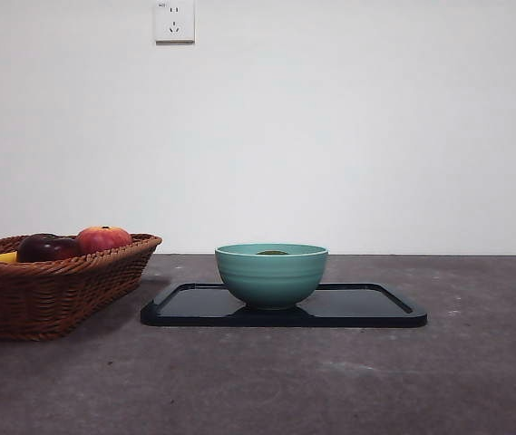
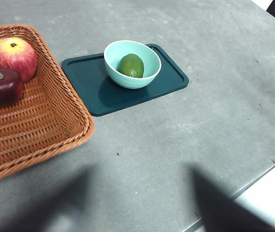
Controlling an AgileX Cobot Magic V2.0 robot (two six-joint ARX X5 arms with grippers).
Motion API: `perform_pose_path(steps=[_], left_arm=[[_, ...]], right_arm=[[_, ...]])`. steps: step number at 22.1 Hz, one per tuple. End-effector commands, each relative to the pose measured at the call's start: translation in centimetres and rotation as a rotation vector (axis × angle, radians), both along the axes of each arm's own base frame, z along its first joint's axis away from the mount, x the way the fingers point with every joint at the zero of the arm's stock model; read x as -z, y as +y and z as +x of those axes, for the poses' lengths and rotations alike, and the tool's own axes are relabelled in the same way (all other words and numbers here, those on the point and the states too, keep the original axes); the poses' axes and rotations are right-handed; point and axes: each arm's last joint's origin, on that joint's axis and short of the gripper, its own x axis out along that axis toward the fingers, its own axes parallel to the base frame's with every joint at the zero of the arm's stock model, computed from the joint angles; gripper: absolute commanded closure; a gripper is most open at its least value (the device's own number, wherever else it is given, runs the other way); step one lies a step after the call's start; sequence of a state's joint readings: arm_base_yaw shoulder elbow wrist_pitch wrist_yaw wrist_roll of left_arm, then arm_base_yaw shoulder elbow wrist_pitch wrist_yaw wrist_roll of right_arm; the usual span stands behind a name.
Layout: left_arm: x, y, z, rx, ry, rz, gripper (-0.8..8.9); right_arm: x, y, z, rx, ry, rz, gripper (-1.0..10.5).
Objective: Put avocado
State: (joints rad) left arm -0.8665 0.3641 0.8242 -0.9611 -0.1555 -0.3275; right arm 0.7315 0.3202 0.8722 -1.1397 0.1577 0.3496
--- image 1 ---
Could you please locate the teal bowl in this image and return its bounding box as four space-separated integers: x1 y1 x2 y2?
214 243 329 312

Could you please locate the black rectangular tray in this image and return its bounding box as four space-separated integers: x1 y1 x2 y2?
140 282 429 328

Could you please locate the red and yellow apple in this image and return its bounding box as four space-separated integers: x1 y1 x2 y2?
74 225 133 256

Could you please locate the dark red apple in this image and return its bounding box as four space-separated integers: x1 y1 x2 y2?
15 232 82 263

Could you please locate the brown wicker basket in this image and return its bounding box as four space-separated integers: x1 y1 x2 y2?
0 232 162 342

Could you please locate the white wall socket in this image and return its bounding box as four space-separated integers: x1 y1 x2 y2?
154 0 196 45

